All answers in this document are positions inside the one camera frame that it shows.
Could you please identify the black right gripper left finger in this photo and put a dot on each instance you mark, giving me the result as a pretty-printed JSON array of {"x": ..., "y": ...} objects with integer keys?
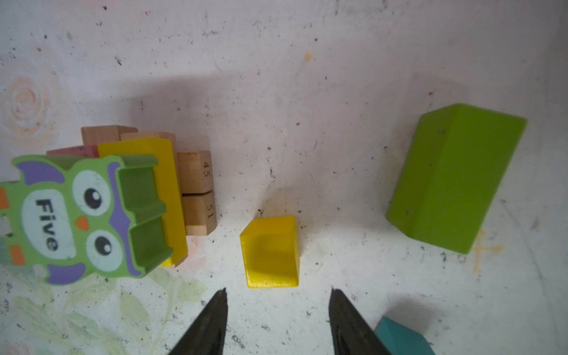
[{"x": 207, "y": 333}]

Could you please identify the green cube block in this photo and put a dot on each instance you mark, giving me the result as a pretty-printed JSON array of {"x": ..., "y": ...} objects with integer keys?
[{"x": 455, "y": 163}]

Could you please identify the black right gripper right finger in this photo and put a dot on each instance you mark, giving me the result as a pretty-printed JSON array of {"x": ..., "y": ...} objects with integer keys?
[{"x": 350, "y": 333}]

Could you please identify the yellow rectangular block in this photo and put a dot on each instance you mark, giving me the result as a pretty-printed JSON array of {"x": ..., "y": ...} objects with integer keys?
[{"x": 167, "y": 185}]

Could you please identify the yellow cube block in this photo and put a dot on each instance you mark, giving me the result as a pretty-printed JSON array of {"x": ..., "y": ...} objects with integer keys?
[{"x": 271, "y": 253}]

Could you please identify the pink rectangular block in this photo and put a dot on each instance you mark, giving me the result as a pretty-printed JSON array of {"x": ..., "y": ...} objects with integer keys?
[{"x": 90, "y": 151}]

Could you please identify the teal cube block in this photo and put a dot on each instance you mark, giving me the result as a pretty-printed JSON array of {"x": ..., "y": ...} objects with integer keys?
[{"x": 401, "y": 340}]

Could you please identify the natural wood block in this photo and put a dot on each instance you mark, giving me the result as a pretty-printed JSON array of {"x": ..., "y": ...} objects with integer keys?
[
  {"x": 195, "y": 170},
  {"x": 199, "y": 214},
  {"x": 95, "y": 135},
  {"x": 155, "y": 134}
]

